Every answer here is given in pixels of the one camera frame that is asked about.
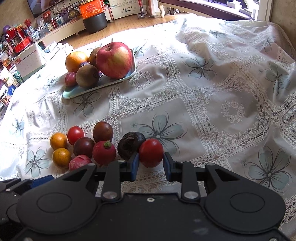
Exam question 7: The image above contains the small orange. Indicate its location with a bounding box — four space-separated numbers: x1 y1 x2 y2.
52 148 72 169
50 133 68 150

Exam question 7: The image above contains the red radish with green top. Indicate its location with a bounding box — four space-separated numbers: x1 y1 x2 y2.
92 141 116 166

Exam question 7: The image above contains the pink red radish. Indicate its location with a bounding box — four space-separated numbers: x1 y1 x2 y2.
68 155 92 171

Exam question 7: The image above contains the dark purple plum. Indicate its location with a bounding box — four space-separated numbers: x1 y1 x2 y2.
73 137 95 158

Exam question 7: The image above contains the dark brown round tomato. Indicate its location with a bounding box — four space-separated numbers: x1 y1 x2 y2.
93 121 113 143

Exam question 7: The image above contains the small red cherry tomato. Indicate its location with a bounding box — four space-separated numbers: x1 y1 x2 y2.
67 126 84 145

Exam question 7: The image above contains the white floral lace tablecloth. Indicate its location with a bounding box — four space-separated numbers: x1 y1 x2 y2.
1 15 295 237

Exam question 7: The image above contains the light teal tray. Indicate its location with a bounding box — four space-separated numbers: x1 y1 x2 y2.
62 49 137 99

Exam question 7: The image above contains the front brown kiwi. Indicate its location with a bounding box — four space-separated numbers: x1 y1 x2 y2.
75 65 99 88

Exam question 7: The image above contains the brown kiwi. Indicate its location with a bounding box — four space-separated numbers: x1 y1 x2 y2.
75 65 99 88
89 47 101 67

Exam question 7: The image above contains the red plum on tray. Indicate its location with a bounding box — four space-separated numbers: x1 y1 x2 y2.
65 72 77 87

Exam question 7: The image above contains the large red apple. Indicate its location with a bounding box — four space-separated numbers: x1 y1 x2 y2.
96 42 133 79

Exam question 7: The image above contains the small purple plum behind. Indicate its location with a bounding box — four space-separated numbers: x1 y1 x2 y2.
79 61 90 68

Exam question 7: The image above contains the back brown kiwi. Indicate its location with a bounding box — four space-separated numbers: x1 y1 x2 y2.
89 47 101 67

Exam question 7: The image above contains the large orange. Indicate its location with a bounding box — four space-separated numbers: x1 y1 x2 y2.
65 51 89 72

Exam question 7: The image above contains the white desk calendar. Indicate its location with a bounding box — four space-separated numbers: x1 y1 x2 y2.
14 43 47 80

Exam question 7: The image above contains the black round ottoman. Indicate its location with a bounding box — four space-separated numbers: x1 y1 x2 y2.
83 13 107 34

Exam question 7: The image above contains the white tv cabinet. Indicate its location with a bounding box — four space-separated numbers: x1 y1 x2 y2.
37 18 85 47

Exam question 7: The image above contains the blue white porcelain vase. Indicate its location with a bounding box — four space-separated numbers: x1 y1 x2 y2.
29 26 40 43

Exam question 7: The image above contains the red stick vacuum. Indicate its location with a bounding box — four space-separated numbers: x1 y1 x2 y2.
137 0 147 19

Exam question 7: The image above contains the white cartoon cabinet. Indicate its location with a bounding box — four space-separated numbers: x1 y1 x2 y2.
109 0 140 20

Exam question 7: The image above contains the orange gift box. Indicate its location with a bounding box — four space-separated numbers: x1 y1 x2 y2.
79 0 104 19

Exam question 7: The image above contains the purple chaise sofa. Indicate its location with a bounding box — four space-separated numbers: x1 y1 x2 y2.
159 1 254 21

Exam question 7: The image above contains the wall television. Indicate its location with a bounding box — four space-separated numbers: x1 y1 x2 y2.
27 0 70 19

